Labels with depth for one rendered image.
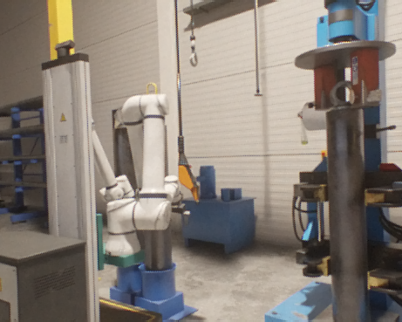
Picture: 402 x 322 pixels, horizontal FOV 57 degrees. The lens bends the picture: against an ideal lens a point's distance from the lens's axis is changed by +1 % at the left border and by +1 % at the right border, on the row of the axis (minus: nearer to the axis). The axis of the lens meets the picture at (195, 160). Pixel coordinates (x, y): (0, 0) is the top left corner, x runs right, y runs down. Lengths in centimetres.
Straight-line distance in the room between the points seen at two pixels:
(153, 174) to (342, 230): 120
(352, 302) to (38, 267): 178
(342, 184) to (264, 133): 274
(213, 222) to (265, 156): 114
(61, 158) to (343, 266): 177
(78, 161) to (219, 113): 367
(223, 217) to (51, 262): 305
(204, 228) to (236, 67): 226
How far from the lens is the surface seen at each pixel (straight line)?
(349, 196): 242
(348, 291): 255
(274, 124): 497
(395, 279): 238
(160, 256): 291
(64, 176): 215
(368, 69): 235
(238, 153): 526
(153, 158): 200
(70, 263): 187
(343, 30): 253
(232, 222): 458
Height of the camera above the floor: 124
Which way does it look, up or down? 1 degrees down
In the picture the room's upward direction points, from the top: 2 degrees counter-clockwise
